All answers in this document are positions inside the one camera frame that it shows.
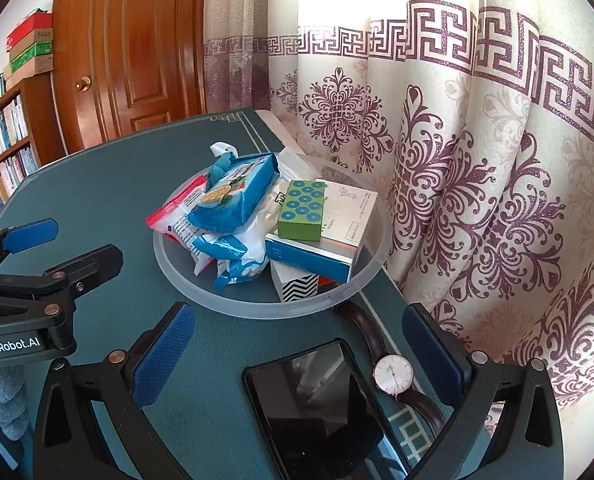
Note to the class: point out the brown wooden door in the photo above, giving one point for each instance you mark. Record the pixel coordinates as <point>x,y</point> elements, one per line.
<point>127,50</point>

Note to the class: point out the white cotton swab bag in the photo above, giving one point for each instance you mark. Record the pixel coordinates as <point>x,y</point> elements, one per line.
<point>247,255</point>

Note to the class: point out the blue and white carton box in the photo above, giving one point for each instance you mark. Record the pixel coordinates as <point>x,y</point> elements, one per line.
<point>347,215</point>

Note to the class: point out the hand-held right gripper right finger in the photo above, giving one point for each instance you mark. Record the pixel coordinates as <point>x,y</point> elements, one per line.
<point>432,360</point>

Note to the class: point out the clear plastic bowl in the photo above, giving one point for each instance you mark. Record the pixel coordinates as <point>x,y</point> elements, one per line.
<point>217,300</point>

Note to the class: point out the black smartphone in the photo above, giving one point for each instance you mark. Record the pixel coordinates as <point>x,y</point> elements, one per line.
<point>317,410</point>

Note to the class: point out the cardboard storage box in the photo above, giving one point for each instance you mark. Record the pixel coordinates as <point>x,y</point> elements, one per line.
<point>29,71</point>

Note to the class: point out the blue noodle packet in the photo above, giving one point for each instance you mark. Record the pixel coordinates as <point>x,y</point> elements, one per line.
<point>232,195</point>

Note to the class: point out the red and white snack packet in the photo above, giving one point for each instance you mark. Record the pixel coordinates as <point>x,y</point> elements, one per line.
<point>174,215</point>

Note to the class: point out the brass door knob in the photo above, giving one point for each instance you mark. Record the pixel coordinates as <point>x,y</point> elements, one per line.
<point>83,84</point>

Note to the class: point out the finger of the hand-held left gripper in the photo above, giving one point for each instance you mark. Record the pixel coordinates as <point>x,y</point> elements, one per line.
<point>29,237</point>
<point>87,265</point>

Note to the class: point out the green box with blue dots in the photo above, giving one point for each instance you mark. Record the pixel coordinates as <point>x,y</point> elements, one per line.
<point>302,210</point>

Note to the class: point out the white curtain with purple pattern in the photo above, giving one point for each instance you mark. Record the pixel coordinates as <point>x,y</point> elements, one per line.
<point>427,110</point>

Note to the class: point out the person's left hand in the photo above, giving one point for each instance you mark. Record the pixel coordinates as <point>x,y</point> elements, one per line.
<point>7,400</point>

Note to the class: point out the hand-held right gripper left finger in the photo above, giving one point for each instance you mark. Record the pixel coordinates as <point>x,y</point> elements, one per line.
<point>162,360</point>

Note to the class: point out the red storage box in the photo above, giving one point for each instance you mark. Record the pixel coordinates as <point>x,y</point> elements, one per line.
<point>29,27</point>

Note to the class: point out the green storage box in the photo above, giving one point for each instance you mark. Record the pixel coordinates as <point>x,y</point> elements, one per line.
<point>29,55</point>

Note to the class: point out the wooden bookshelf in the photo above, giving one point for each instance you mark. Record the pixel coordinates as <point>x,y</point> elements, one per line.
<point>39,110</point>

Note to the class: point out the white cube with zigzag side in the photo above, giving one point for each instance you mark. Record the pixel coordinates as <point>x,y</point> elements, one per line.
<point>297,285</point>

